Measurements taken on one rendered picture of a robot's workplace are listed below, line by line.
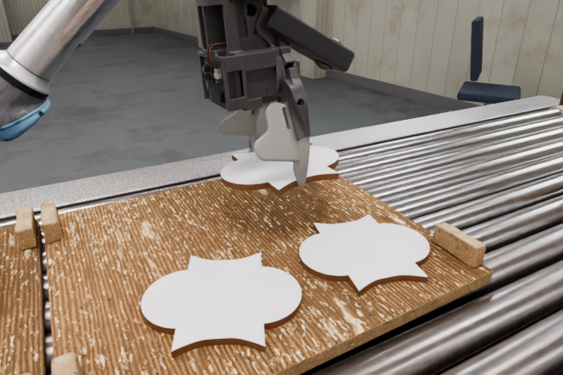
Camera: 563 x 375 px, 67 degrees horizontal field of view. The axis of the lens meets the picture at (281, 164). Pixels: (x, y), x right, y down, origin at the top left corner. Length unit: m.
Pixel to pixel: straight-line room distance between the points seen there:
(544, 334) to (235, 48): 0.39
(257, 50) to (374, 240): 0.25
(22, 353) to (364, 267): 0.31
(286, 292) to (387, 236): 0.15
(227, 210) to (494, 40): 3.95
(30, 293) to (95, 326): 0.09
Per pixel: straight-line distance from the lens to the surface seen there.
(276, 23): 0.44
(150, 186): 0.71
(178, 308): 0.41
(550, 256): 0.62
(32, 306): 0.48
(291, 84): 0.43
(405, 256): 0.48
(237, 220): 0.54
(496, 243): 0.62
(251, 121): 0.53
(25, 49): 0.91
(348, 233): 0.51
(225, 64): 0.41
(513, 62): 4.30
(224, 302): 0.41
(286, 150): 0.44
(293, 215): 0.55
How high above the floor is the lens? 1.22
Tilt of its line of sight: 24 degrees down
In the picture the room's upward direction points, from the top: straight up
